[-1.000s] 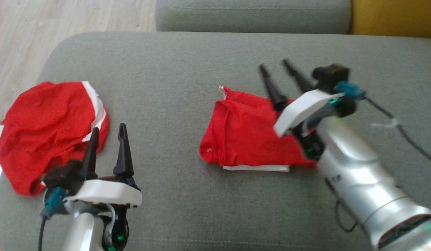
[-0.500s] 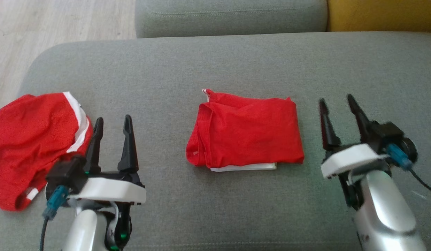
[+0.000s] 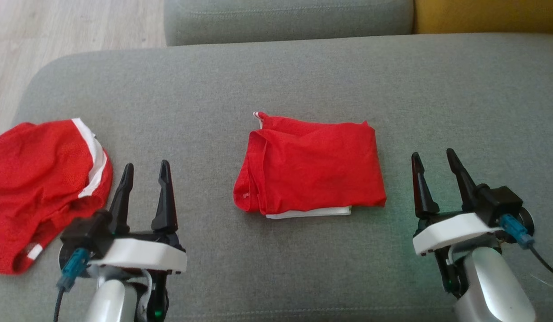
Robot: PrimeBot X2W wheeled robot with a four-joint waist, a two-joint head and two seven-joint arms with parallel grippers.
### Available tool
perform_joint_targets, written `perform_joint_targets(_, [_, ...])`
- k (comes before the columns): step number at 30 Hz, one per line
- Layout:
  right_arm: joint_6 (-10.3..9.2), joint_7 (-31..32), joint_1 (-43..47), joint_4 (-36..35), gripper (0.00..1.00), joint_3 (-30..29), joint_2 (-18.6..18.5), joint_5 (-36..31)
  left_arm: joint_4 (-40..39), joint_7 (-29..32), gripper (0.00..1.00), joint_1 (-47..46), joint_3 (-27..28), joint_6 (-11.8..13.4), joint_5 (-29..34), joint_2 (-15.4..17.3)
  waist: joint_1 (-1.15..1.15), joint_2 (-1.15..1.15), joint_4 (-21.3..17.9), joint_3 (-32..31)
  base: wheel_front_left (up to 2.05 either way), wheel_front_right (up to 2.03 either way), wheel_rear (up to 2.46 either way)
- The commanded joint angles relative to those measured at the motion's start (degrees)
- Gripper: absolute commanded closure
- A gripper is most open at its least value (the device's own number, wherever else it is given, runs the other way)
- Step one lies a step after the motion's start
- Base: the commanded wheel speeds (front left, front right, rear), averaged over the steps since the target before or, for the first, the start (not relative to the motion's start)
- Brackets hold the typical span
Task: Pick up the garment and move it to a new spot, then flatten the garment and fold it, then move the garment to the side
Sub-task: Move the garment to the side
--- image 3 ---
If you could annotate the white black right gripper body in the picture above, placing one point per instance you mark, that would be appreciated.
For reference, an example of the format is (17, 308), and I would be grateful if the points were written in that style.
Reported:
(450, 230)

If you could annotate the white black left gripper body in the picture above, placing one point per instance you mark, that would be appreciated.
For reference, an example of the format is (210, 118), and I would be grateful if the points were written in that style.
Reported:
(142, 252)

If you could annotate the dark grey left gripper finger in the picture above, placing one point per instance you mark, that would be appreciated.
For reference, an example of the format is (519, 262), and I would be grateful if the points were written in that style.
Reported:
(165, 210)
(120, 205)

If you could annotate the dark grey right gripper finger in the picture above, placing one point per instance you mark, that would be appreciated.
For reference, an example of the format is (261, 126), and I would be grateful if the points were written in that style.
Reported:
(423, 192)
(466, 183)

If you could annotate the red shorts with white stripe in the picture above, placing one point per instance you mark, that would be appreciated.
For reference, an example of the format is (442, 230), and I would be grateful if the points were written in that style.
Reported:
(35, 179)

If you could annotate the red basketball jersey white sleeves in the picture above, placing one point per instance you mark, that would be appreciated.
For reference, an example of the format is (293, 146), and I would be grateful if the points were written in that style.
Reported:
(312, 170)

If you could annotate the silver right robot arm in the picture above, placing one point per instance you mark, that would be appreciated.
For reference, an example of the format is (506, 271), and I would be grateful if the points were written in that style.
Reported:
(495, 286)

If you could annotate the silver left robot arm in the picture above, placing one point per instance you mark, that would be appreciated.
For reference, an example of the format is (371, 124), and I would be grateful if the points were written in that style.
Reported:
(111, 302)

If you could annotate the large yellow sofa back cushion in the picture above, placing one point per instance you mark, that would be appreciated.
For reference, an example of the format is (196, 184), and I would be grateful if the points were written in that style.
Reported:
(486, 15)

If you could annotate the large grey sofa seat cushion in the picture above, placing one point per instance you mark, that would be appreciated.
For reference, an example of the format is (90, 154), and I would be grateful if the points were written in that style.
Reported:
(276, 80)

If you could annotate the grey sofa back cushion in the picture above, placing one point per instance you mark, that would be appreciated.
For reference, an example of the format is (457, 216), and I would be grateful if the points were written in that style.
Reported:
(285, 20)

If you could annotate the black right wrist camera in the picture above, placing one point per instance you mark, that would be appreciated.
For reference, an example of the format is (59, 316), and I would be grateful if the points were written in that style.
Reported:
(500, 201)

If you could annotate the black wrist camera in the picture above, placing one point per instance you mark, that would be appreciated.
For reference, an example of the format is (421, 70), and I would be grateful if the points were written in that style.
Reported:
(86, 235)
(500, 201)

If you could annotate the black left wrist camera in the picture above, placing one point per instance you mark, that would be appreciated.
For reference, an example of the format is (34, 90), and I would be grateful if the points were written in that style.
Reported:
(86, 235)

